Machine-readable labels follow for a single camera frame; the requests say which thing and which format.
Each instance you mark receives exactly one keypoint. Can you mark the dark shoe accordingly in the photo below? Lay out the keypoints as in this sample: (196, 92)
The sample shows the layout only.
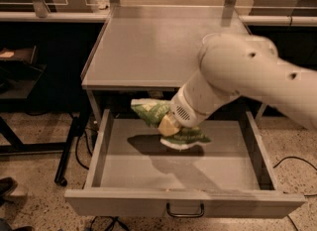
(7, 186)

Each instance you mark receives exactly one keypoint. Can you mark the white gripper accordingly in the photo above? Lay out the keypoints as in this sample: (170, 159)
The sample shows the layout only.
(180, 110)

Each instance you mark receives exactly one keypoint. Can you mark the black metal drawer handle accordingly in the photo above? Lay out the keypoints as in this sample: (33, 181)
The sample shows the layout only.
(185, 211)

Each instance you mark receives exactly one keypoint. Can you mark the green jalapeno chip bag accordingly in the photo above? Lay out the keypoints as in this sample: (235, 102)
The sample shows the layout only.
(153, 110)

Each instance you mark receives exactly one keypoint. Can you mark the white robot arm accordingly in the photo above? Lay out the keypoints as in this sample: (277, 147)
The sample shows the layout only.
(231, 66)

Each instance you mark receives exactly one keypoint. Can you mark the grey open top drawer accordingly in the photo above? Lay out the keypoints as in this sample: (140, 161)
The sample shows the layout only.
(132, 174)

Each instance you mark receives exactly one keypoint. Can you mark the grey cabinet table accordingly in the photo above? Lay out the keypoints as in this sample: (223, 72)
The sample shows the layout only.
(152, 44)

